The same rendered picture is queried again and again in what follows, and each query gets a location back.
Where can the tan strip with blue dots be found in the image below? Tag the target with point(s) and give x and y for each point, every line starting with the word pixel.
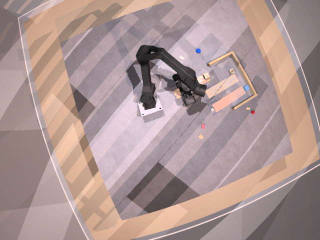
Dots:
pixel 216 89

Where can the olive-brown cube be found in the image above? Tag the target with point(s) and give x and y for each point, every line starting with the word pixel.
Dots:
pixel 206 76

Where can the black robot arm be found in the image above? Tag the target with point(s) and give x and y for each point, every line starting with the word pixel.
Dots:
pixel 188 77

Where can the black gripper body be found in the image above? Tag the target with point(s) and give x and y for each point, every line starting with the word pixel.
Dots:
pixel 189 100

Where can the pink flat strip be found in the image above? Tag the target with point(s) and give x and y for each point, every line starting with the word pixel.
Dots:
pixel 221 103

